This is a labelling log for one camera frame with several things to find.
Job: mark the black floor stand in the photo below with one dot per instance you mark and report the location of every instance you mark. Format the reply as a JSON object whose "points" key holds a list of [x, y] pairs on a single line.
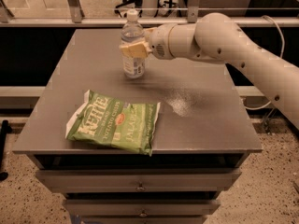
{"points": [[4, 130]]}

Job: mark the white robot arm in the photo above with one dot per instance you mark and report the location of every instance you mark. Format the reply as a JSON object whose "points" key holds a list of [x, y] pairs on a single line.
{"points": [[218, 38]]}

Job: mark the metal railing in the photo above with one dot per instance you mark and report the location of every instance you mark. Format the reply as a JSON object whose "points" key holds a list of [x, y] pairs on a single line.
{"points": [[96, 13]]}

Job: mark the green jalapeno chip bag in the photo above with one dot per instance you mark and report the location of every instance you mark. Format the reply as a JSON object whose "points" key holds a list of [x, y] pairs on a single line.
{"points": [[111, 122]]}

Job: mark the top grey drawer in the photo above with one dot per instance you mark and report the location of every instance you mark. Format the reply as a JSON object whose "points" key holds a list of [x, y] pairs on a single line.
{"points": [[92, 181]]}

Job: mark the grey drawer cabinet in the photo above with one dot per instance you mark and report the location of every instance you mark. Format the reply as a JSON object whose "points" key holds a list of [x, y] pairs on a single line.
{"points": [[155, 150]]}

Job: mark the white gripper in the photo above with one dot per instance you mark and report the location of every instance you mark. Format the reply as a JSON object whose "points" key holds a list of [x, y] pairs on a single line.
{"points": [[159, 41]]}

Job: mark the grey drawer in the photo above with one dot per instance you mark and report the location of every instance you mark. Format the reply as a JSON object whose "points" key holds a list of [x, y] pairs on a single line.
{"points": [[92, 181], [141, 208]]}

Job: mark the clear plastic water bottle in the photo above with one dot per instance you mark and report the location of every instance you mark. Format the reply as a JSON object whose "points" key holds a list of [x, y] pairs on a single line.
{"points": [[132, 31]]}

